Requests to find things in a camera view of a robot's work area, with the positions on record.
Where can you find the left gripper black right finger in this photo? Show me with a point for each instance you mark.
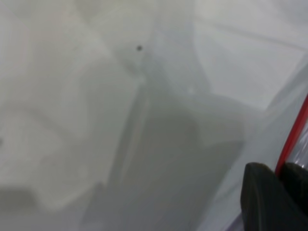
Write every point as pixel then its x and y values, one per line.
pixel 298 187

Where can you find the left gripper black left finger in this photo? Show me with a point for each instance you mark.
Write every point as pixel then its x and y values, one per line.
pixel 262 199

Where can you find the clear plastic zipper bag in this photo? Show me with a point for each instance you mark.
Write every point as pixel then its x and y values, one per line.
pixel 240 108

